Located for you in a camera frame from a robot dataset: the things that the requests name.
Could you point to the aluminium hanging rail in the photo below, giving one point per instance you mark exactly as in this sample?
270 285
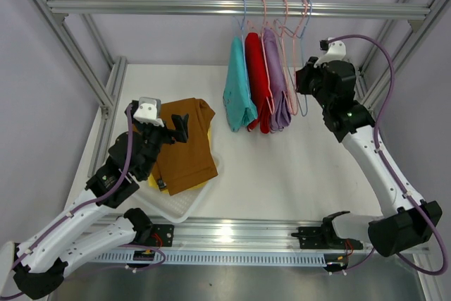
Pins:
395 11

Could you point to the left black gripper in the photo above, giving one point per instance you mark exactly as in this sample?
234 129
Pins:
180 132

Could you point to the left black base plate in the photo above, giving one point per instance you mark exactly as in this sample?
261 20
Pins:
160 235

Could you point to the slotted cable duct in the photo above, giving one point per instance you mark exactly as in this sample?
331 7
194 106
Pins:
174 257

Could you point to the brown trousers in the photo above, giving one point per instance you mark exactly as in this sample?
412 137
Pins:
182 166

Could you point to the yellow trousers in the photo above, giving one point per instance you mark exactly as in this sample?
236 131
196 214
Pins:
153 183

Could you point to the teal trousers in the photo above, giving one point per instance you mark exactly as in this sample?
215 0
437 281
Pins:
237 100

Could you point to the white plastic basket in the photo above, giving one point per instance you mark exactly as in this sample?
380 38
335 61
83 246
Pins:
179 207

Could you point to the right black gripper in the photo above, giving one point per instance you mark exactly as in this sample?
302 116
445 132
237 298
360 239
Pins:
309 69

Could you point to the red trousers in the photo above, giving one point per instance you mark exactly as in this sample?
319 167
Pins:
261 94

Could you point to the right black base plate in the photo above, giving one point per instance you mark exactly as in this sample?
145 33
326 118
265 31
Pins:
323 238

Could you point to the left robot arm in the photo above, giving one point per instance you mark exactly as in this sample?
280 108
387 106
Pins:
44 261

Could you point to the aluminium frame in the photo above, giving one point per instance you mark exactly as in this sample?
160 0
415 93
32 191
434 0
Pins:
109 103

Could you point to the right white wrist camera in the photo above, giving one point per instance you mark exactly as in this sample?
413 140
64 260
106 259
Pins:
333 51

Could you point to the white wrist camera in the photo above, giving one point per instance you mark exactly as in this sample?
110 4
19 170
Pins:
148 111
333 51

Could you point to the blue hanger of teal trousers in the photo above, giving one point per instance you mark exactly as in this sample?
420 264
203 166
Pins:
242 32

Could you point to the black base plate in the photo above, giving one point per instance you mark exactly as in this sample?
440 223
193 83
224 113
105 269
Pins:
160 235
323 238

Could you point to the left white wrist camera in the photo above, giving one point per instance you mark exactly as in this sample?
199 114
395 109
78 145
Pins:
148 111

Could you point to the lilac trousers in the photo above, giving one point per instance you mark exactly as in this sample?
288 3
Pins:
281 117

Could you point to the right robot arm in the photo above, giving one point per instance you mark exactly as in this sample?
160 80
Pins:
407 218

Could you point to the pink hanger of yellow trousers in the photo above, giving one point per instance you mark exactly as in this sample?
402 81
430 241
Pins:
296 36

